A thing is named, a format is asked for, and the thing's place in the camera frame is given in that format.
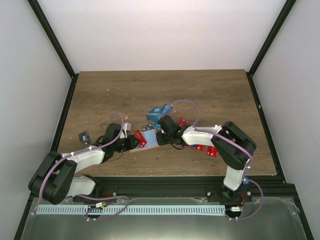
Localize black frame post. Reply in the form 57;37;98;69
26;0;76;79
246;0;298;76

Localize right black frame post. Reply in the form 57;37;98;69
246;0;298;76

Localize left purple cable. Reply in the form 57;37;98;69
39;111;125;202

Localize blue card pile top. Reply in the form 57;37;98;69
146;103;174;131

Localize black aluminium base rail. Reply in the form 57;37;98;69
88;175;299;204

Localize black cards under blue pile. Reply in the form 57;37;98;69
141;123;153;132

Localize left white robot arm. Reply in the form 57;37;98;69
28;122;141;205

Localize left black frame post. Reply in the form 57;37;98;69
26;0;76;79

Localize metal sheet front panel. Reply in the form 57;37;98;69
21;197;307;240

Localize lone black card far left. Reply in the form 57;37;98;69
78;130;91;147

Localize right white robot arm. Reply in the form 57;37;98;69
156;115;257;202

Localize red card pile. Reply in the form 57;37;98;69
178;117;218;158

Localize light blue slotted cable duct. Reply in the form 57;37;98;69
36;205;226;216

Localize red VIP card front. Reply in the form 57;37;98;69
134;130;147;148

